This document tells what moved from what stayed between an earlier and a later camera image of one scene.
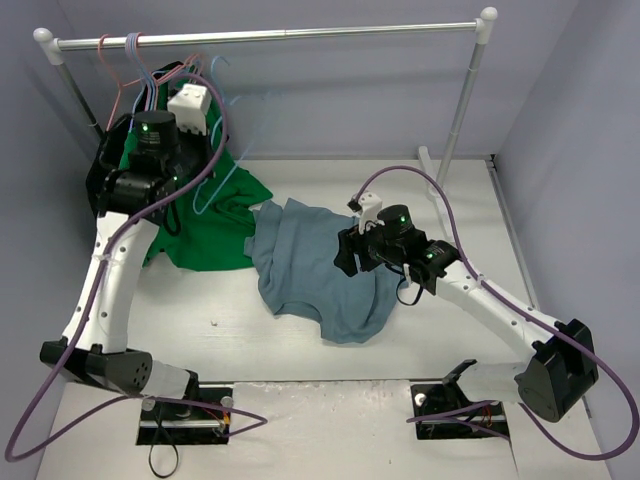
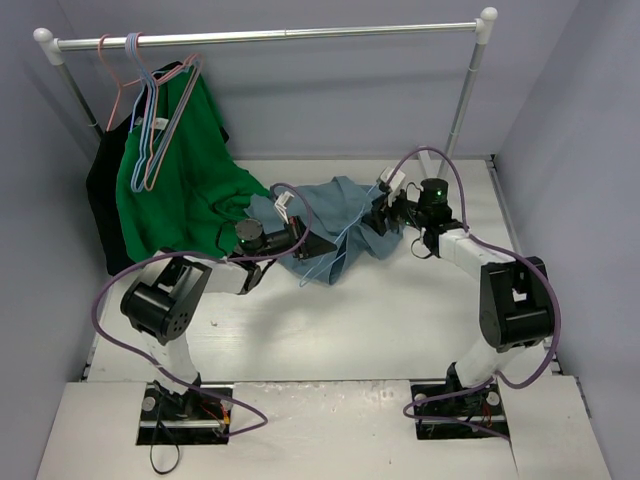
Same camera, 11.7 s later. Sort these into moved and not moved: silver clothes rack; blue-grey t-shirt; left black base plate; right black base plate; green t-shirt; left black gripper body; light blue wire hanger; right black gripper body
Moved: right black gripper body; left black gripper body; blue-grey t-shirt; light blue wire hanger
Not moved: silver clothes rack; left black base plate; right black base plate; green t-shirt
